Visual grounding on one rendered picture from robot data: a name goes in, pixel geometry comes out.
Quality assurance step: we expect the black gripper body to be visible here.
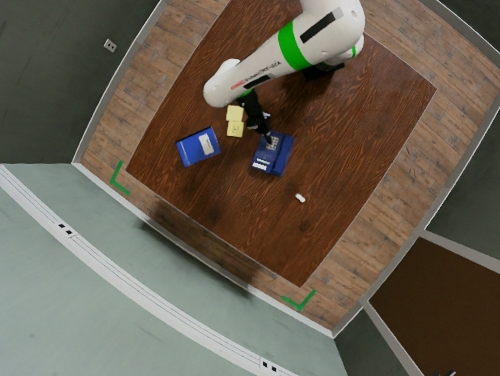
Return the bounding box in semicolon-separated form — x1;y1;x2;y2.
243;100;264;120

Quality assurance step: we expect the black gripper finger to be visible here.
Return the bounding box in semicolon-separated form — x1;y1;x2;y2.
257;113;272;144
254;125;270;144

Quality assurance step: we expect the blue notebook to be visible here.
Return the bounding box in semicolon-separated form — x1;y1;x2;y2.
175;126;221;167

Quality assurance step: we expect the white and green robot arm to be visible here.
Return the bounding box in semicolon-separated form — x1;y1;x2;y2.
203;0;365;108

